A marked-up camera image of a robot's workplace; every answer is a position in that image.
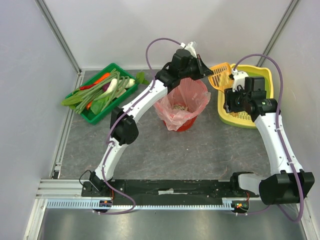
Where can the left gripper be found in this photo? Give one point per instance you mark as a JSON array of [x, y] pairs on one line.
[[198, 66]]

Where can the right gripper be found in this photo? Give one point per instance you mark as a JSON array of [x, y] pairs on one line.
[[230, 101]]

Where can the orange litter scoop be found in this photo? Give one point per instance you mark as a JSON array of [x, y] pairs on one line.
[[221, 80]]

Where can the red mesh waste basket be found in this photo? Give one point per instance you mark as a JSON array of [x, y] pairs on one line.
[[180, 125]]

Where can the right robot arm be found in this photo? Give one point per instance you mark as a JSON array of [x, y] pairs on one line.
[[288, 183]]

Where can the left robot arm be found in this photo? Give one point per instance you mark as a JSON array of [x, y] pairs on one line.
[[123, 122]]

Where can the yellow green litter box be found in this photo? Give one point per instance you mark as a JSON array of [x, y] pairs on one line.
[[242, 119]]

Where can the cat litter granules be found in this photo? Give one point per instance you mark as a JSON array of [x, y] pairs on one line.
[[180, 107]]

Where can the white radish with leaves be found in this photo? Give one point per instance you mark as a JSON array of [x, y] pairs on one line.
[[139, 79]]

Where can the green long beans bundle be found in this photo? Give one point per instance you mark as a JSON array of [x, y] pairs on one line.
[[94, 92]]

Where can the orange carrot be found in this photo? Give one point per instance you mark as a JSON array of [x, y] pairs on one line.
[[107, 74], [88, 105]]

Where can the purple onion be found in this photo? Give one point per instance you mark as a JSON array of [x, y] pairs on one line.
[[105, 87]]

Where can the bok choy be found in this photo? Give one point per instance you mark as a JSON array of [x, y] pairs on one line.
[[99, 102]]

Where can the green plastic tray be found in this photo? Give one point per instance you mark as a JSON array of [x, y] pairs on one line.
[[88, 115]]

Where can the red chili pepper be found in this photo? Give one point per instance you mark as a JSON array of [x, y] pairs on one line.
[[86, 87]]

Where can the green leafy vegetable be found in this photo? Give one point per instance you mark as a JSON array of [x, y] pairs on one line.
[[73, 100]]

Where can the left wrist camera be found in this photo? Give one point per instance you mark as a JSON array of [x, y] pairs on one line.
[[191, 47]]

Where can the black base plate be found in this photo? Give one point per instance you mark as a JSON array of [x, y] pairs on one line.
[[138, 188]]

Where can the slotted cable duct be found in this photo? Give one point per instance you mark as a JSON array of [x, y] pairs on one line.
[[106, 205]]

